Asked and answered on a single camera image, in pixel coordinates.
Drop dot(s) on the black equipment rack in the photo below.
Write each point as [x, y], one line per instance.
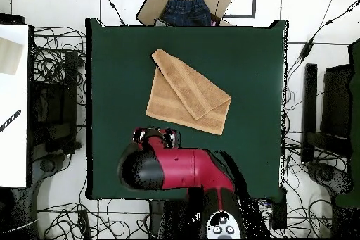
[53, 102]

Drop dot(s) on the black power strip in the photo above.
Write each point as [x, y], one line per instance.
[279, 209]

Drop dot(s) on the black flat panel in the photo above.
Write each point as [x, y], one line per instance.
[337, 96]

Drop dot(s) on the tan terry towel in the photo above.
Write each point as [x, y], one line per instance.
[168, 105]

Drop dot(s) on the dark green fabric piece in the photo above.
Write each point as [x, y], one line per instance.
[355, 110]

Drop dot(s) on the dark green table cloth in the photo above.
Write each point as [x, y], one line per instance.
[118, 82]

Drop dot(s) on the beige foam block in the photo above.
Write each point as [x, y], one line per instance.
[9, 57]

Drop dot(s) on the blue denim jeans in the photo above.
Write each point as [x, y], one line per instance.
[185, 12]

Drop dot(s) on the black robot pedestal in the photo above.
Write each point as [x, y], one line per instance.
[174, 220]

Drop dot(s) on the brown cardboard box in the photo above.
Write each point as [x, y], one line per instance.
[152, 6]

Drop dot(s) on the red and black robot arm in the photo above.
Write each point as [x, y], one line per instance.
[197, 166]

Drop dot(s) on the narrow black bar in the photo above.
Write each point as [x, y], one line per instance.
[310, 110]

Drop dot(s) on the white side table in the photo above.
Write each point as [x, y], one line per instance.
[14, 152]

